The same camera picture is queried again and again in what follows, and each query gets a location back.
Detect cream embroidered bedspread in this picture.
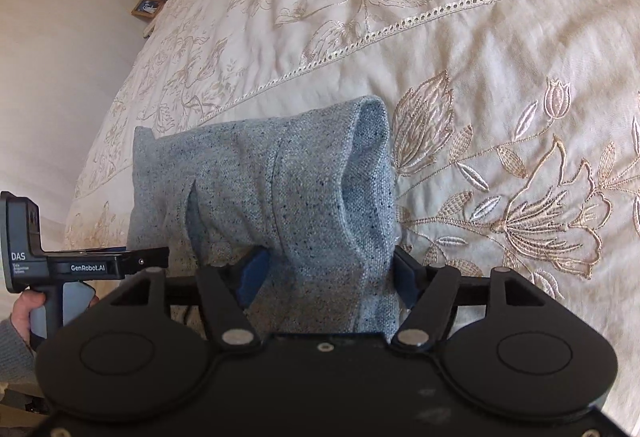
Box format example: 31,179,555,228
65,0,639,434

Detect wooden picture frame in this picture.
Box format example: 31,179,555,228
130,0,165,20

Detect grey sleeve forearm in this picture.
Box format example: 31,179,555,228
0,315,37,418

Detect grey speckled pants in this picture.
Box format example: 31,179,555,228
127,96,400,335

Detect person's left hand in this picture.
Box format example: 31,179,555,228
10,290,46,339

